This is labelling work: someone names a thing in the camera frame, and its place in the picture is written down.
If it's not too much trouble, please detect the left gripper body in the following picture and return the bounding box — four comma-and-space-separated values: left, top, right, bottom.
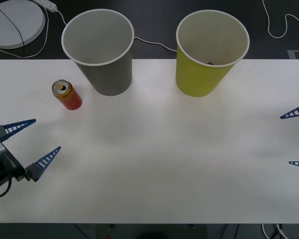
0, 142, 32, 190

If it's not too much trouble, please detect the white round disc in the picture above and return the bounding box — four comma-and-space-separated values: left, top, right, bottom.
0, 0, 47, 50

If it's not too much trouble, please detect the red and yellow drink can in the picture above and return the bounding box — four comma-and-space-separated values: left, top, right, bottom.
51, 79, 83, 111

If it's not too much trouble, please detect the wavy white cable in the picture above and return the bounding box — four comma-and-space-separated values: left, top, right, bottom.
262, 0, 299, 39

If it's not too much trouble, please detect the black cable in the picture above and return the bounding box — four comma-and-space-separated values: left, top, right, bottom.
0, 4, 26, 60

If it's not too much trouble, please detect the white power strip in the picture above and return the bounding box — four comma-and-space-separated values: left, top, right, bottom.
31, 0, 58, 12

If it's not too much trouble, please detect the yellow-green plastic waste bin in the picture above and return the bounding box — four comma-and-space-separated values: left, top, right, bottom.
175, 9, 251, 98

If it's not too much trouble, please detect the grey plastic waste bin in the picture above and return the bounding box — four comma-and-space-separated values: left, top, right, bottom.
61, 8, 135, 97

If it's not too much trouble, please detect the thin white cable loop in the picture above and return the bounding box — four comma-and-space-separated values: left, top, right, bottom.
0, 6, 50, 59

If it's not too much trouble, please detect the white power strip cable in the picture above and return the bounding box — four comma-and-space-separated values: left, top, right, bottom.
55, 9, 178, 53

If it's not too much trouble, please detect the white cable under table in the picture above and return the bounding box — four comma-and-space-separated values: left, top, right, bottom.
261, 223, 290, 239

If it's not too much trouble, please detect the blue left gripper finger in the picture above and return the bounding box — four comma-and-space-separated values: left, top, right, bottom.
25, 146, 62, 182
0, 119, 37, 140

